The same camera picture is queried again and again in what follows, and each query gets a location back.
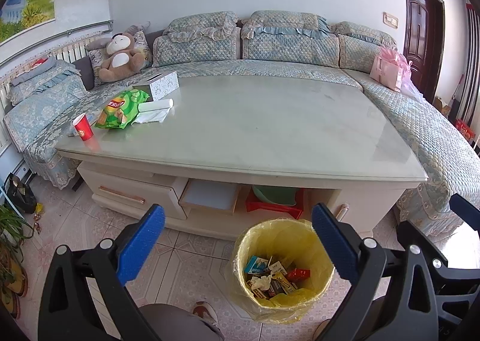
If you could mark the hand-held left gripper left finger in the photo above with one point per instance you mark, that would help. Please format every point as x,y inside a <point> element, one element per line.
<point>144,236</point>

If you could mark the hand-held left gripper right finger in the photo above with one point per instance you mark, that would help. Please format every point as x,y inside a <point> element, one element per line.
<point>333,239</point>

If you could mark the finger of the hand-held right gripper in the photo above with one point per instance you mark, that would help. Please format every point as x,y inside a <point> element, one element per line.
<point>410,232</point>
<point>465,207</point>

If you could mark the red cigarette box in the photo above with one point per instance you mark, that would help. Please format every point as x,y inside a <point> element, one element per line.
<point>300,274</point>

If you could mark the bin with yellow liner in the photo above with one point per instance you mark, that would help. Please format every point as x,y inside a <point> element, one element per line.
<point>285,236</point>

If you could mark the red white cigarette pack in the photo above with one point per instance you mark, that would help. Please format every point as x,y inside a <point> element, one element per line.
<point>278,269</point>

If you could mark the brown cigarette box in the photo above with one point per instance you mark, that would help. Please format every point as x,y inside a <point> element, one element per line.
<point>277,286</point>

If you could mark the long blue box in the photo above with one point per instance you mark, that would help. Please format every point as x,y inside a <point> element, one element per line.
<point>257,265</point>

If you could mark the white tissue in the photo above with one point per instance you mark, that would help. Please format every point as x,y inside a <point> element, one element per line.
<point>260,281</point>

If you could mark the green plastic basin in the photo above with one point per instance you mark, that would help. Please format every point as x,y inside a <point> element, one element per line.
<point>273,194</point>

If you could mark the wooden framed whiteboard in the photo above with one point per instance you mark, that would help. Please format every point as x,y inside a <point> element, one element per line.
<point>210,196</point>

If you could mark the red carton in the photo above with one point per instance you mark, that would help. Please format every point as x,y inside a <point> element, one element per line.
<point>464,129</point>

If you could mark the red plastic basket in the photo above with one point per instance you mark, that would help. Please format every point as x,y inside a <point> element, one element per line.
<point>262,206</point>

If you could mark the person's left brown shoe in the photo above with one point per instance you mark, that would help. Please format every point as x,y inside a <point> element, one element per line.
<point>204,311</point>

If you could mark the cardboard box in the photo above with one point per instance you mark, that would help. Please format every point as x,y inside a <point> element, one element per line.
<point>442,104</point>

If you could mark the red paper cup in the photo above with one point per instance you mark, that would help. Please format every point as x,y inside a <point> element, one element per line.
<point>83,129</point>

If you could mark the green chip bag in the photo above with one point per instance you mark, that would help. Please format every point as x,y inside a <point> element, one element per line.
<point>120,108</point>

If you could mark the black bag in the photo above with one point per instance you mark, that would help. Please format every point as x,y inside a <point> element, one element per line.
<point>20,194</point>

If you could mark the roll of white plastic bags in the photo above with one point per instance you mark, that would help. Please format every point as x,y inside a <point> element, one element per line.
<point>155,105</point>

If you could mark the potted green plant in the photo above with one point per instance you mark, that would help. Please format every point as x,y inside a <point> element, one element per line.
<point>11,228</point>

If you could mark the cream coffee table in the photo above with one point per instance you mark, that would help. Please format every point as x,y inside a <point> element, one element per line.
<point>243,127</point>

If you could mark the white patterned tissue box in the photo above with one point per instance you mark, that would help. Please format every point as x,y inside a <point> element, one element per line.
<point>163,84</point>

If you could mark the pink gift bag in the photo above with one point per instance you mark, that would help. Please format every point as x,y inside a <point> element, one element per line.
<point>388,69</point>

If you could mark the dark grey cushion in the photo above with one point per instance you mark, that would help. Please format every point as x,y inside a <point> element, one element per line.
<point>84,71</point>

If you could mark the brown teddy bear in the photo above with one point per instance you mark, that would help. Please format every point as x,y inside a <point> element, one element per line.
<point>120,59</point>

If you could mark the dark brown door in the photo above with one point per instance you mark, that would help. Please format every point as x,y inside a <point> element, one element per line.
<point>423,33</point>

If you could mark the quilted light blue sofa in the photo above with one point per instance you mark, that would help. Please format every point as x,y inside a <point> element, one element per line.
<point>285,67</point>

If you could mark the floral pillow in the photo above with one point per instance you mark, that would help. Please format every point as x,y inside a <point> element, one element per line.
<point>140,41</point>

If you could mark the white radiator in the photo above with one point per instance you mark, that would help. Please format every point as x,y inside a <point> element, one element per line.
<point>71,50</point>

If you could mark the white light switch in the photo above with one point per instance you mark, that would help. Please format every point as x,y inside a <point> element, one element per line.
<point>390,20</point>

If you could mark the metal wall pipe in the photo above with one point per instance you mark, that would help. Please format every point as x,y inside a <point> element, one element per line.
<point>82,27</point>

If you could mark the landscape wall poster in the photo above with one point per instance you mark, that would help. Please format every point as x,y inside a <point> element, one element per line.
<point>30,7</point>

